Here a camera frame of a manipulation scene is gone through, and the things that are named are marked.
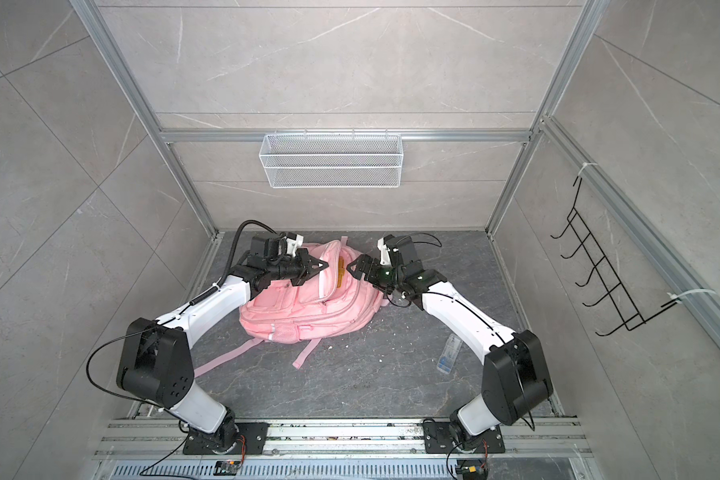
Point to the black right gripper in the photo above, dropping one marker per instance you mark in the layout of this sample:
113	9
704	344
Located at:
365	261

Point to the clear plastic eraser box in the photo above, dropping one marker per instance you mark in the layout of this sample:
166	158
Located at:
449	355

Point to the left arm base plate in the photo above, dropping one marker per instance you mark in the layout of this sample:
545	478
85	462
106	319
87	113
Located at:
230	439

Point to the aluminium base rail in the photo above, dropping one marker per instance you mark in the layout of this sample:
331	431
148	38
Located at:
554	437

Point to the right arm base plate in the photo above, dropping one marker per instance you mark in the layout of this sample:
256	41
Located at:
442	436

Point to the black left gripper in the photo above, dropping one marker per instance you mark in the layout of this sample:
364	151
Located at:
306	270

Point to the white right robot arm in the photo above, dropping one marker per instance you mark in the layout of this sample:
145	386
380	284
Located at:
515	377

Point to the pink school backpack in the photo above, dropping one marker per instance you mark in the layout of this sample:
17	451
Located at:
316	310

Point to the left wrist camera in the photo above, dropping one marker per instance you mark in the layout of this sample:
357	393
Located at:
275	245

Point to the white wire mesh basket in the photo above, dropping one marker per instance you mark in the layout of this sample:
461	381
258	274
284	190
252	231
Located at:
332	160

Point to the black wire hook rack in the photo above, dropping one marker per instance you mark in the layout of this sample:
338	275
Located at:
603	272

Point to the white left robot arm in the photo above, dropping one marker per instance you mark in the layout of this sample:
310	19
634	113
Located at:
156	362

